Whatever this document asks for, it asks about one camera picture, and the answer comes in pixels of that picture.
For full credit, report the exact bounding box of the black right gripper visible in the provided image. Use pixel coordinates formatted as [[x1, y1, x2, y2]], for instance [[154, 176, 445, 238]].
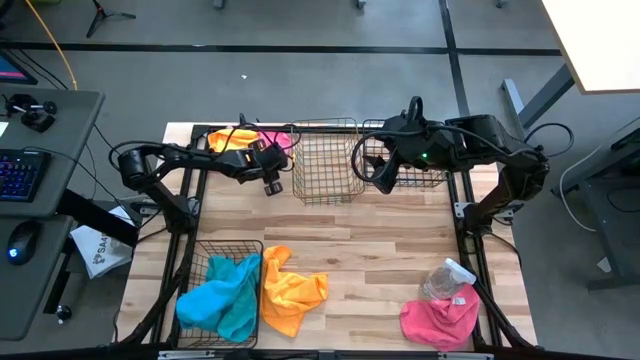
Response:
[[362, 113, 454, 196]]

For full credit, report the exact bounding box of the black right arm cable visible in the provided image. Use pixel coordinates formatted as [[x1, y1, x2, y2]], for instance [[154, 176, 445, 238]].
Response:
[[351, 95, 501, 184]]

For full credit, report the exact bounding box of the desk monitor with screen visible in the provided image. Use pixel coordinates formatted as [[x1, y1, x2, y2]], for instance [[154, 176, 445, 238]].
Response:
[[0, 49, 39, 86]]

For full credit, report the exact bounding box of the teal microfiber towel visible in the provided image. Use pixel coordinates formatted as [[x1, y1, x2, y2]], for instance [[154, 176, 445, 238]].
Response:
[[175, 253, 262, 344]]

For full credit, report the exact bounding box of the grey metal side desk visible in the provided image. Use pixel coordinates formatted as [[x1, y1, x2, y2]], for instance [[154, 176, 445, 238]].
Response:
[[549, 117, 640, 292]]

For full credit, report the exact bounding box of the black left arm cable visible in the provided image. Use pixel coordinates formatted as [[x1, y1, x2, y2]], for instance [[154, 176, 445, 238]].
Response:
[[107, 113, 302, 174]]

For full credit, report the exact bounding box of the black clamp mount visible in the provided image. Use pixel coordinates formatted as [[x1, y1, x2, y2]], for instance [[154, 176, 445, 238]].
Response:
[[3, 93, 59, 134]]

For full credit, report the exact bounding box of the white paper bag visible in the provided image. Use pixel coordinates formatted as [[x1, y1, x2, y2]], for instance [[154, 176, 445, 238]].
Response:
[[69, 204, 135, 280]]

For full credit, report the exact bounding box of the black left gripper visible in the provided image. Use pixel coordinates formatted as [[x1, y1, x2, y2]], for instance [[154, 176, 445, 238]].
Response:
[[219, 143, 291, 197]]

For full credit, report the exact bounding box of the black metal rig frame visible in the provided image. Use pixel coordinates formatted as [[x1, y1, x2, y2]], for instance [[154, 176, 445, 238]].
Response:
[[113, 122, 537, 360]]

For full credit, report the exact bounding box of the light wood top table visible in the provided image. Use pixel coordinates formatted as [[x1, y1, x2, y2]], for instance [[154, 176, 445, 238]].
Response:
[[501, 0, 640, 129]]

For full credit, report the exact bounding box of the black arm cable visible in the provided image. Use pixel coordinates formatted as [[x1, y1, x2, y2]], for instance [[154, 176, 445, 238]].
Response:
[[107, 113, 302, 174], [351, 95, 501, 184]]

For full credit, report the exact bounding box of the black tripod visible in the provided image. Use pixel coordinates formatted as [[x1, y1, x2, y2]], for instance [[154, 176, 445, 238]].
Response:
[[85, 0, 137, 40]]

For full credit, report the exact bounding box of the black wire basket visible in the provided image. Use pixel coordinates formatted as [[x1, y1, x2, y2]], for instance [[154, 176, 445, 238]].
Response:
[[176, 239, 265, 350], [361, 118, 449, 189]]

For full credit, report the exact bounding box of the white cable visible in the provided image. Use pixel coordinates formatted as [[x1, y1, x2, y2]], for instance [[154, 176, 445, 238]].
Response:
[[558, 143, 617, 234]]

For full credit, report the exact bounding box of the copper wire basket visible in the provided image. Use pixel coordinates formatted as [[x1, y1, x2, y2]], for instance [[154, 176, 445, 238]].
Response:
[[291, 117, 367, 207]]

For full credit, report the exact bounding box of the black computer mouse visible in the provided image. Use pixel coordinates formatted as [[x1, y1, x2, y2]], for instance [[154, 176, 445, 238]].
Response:
[[5, 220, 42, 267]]

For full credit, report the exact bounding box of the pink microfiber towel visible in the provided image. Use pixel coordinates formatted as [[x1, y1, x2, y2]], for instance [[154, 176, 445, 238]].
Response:
[[399, 283, 481, 352], [259, 130, 294, 154]]

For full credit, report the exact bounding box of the backlit black keyboard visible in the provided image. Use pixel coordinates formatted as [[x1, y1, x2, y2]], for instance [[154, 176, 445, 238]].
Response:
[[0, 148, 52, 204]]

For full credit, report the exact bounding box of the yellow cord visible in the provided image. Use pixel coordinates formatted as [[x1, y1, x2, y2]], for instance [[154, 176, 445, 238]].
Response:
[[23, 0, 79, 92]]

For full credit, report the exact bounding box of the yellow orange microfiber towel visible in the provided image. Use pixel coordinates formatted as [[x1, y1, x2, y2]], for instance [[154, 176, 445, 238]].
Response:
[[260, 244, 330, 339], [207, 128, 261, 154]]

